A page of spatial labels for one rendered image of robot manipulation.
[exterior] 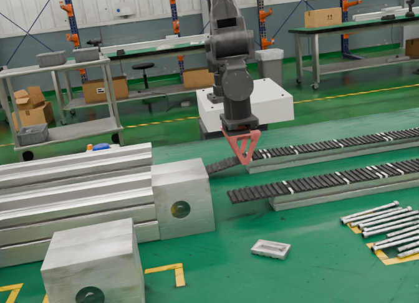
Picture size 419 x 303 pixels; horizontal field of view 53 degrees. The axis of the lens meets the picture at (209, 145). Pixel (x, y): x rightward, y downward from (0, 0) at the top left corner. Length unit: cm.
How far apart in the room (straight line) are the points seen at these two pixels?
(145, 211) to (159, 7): 774
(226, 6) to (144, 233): 48
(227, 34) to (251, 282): 48
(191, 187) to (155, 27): 772
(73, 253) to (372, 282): 36
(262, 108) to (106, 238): 84
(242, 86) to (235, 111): 9
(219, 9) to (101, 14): 753
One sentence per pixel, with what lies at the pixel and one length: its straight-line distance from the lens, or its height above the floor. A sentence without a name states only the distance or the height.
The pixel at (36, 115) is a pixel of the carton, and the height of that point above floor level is 16.
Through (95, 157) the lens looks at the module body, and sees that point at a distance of 92.
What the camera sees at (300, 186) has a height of 81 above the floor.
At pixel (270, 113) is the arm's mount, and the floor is 81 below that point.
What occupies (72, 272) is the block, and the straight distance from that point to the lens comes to 51.
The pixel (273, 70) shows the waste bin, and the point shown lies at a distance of 582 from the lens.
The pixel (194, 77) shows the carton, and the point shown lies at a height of 35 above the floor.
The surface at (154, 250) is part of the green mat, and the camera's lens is 67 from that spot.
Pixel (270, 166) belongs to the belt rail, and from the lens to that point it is 92.
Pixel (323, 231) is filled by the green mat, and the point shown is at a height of 78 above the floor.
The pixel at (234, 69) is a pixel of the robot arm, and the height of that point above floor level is 102.
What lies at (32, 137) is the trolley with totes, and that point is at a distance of 380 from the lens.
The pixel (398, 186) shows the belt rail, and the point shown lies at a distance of 82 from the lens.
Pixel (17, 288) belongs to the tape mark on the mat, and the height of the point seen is 78.
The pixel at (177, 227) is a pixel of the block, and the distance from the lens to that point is 69.
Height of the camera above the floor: 111
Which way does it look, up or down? 17 degrees down
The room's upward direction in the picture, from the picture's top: 7 degrees counter-clockwise
